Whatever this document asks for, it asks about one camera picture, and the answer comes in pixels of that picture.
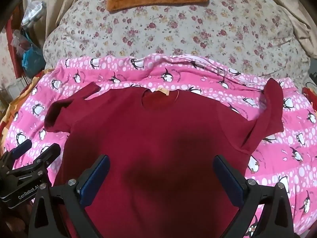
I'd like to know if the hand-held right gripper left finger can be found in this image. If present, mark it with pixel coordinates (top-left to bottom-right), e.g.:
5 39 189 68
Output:
29 154 111 238

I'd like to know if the red bag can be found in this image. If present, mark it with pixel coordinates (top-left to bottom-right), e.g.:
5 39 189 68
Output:
303 81 317 111

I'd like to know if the floral quilt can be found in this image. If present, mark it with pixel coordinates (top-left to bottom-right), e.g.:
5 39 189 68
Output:
43 0 311 90

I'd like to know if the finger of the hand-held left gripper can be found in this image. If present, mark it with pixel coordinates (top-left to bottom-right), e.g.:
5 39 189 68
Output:
0 139 33 172
7 143 61 179

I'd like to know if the blue plastic bag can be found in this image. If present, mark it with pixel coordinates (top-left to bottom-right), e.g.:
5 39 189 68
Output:
21 43 45 78

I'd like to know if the clear plastic bag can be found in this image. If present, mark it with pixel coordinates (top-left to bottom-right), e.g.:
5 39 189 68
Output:
22 0 48 28

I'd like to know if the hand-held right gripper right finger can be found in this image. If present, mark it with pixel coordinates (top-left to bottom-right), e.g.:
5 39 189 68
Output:
213 155 298 238

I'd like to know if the pink penguin print blanket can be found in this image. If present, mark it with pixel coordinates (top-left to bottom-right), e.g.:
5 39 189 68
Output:
0 55 317 238

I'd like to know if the dark red shirt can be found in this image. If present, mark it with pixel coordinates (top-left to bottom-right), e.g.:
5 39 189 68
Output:
45 78 284 238

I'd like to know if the orange yellow cloth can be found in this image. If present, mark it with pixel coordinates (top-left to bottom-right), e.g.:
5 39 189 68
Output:
0 71 47 135

